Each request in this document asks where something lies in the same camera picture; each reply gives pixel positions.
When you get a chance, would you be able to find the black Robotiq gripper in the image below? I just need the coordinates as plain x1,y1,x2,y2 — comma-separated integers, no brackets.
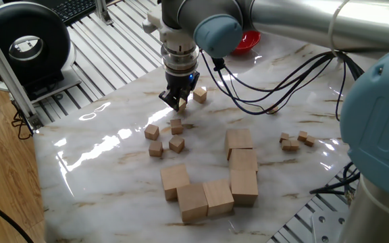
158,70,201,113

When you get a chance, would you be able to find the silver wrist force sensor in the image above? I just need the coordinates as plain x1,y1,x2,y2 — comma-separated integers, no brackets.
160,42,201,77

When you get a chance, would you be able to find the large wooden cube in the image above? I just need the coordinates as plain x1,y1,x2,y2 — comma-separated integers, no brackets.
176,182,209,223
228,148,259,173
228,169,259,207
224,128,254,161
202,178,235,217
159,163,192,203

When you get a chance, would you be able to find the red glossy bowl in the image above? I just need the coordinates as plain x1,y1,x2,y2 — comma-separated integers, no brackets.
230,30,262,57

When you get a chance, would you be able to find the black computer keyboard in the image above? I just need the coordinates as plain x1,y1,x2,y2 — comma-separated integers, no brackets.
44,0,114,25

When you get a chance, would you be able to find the black cable with bulky connector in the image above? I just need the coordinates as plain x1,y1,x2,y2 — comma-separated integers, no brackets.
199,50,366,117

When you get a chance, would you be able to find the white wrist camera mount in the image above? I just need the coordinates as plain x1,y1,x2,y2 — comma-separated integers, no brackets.
142,5,197,47

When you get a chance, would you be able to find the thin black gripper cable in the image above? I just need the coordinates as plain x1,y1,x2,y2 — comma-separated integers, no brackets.
201,52,347,117

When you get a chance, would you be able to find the aluminium frame bar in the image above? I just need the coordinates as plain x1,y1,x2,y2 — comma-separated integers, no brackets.
0,13,44,131
95,0,114,26

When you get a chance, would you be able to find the black ring shaped device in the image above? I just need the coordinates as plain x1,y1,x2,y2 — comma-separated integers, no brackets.
0,1,82,104

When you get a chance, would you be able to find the thin black hanging wire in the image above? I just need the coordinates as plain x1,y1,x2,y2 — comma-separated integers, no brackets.
10,101,35,141

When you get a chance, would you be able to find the black cable with metal plug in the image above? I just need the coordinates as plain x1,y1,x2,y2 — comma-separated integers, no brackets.
309,161,361,203

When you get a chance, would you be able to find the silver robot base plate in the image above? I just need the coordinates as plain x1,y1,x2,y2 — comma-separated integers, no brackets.
311,211,351,243

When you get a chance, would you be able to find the black floor cable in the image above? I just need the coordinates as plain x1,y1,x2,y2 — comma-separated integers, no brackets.
0,190,35,243

